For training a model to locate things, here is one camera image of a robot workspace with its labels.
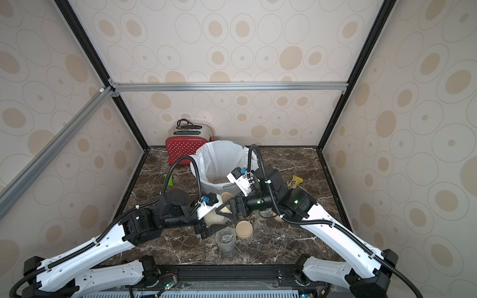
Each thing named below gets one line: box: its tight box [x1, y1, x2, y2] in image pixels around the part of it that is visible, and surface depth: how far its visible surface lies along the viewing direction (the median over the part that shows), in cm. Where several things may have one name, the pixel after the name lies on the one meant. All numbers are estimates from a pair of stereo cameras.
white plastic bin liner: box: [189, 140, 259, 185], surface depth 87 cm
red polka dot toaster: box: [165, 124, 212, 165], surface depth 107 cm
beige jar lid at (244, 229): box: [235, 220, 254, 239], surface depth 86 cm
